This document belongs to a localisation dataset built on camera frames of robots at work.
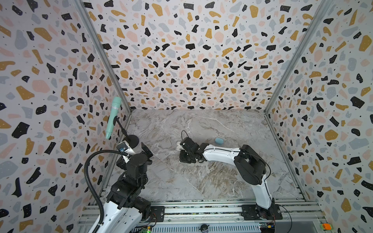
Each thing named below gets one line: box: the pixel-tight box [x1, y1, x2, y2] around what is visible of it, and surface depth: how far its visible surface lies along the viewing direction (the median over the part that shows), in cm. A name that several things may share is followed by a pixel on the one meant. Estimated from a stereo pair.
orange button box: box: [320, 223, 333, 231], surface depth 72 cm
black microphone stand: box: [112, 115, 140, 149], surface depth 103 cm
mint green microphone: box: [105, 96, 122, 140], surface depth 79 cm
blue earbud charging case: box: [214, 137, 224, 146], surface depth 104 cm
